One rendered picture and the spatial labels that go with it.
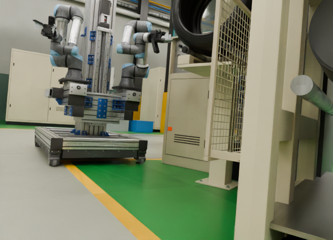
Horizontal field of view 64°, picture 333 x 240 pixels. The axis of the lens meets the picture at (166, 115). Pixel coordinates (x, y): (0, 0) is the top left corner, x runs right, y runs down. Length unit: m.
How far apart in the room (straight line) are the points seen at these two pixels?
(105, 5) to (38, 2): 7.37
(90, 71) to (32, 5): 7.46
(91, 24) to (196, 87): 1.17
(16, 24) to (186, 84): 7.82
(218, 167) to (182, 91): 0.91
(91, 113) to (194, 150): 0.98
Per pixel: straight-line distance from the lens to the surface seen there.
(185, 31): 1.78
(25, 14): 9.89
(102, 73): 2.65
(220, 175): 1.99
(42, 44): 9.72
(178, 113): 2.57
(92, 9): 2.81
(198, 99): 2.46
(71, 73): 2.44
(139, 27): 2.45
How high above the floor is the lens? 0.45
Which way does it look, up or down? 1 degrees up
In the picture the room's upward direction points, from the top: 5 degrees clockwise
